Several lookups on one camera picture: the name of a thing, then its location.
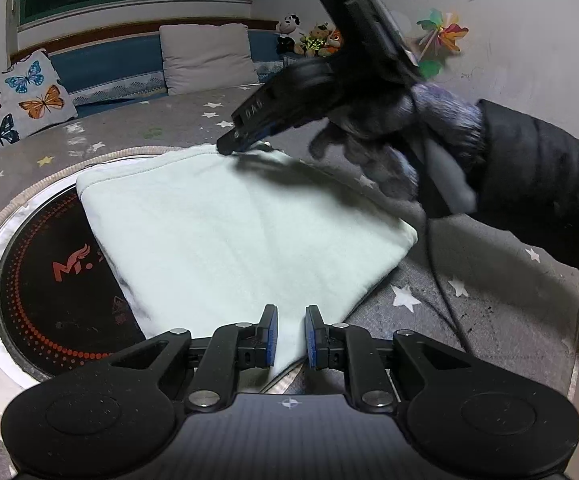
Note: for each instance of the grey star-print tablecloth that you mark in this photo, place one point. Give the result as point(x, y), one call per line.
point(494, 285)

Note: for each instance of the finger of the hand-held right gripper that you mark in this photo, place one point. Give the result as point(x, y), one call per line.
point(252, 111)
point(228, 145)

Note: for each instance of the person's right hand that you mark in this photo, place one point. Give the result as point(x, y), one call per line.
point(369, 145)

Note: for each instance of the blue sofa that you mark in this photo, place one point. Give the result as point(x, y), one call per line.
point(109, 62)

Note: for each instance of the round black induction cooktop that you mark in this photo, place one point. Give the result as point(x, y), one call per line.
point(44, 270)

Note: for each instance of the butterfly print pillow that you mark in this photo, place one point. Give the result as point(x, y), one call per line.
point(14, 105)

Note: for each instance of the panda plush toy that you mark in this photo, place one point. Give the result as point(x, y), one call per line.
point(288, 35)

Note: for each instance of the colourful paper pinwheel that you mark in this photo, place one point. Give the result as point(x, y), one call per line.
point(442, 35)

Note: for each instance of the brown bear plush toy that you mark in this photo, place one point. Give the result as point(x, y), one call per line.
point(315, 42)

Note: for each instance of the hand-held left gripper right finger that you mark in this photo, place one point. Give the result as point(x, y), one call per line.
point(311, 338)

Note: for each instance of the beige pillow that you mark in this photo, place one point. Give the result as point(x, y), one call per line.
point(207, 57)

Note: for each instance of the white garment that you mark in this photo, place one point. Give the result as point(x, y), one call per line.
point(229, 240)

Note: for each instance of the orange plush toy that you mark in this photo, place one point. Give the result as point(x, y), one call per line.
point(333, 42)

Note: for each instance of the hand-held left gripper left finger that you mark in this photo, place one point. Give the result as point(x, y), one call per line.
point(271, 336)

